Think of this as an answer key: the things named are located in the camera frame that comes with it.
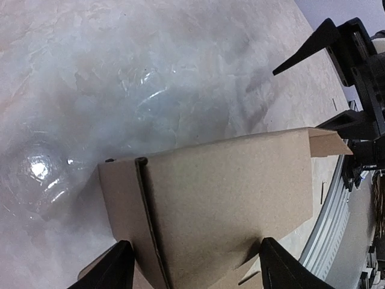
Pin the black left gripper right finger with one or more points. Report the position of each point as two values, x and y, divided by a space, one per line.
280 270

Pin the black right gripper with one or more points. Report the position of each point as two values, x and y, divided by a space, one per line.
358 64

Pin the brown cardboard box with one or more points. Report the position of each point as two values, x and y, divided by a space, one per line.
194 214

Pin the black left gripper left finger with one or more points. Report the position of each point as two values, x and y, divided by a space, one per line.
114 271

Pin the front aluminium frame rail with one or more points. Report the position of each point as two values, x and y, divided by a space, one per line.
338 245

